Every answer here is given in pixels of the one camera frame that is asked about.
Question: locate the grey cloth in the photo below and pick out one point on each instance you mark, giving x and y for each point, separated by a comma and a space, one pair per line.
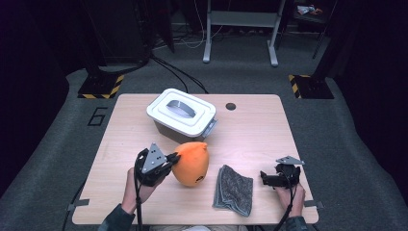
234, 191

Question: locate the white desk frame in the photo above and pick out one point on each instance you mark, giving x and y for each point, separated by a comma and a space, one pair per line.
243, 18

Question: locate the grey tape strip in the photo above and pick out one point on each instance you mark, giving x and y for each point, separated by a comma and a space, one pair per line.
78, 203
315, 203

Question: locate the colourful item on shelf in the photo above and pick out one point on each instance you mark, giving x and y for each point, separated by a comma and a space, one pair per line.
308, 9

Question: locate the grey plastic storage box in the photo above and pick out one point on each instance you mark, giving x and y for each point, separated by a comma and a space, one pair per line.
179, 138

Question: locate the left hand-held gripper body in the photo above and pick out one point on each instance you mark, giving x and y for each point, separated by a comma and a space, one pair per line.
152, 166

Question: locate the person's right hand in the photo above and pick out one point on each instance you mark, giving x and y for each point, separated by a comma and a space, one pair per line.
296, 202

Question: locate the black striped stand base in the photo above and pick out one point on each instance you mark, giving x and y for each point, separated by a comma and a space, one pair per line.
312, 87
99, 86

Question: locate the black cabinet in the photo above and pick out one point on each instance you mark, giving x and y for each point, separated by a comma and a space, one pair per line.
118, 32

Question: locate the orange plush toy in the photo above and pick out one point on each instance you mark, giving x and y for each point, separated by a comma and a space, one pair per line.
192, 165

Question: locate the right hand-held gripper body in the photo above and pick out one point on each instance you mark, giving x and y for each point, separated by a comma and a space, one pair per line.
288, 174

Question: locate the person's left hand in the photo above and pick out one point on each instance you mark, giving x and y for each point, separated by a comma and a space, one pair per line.
134, 195

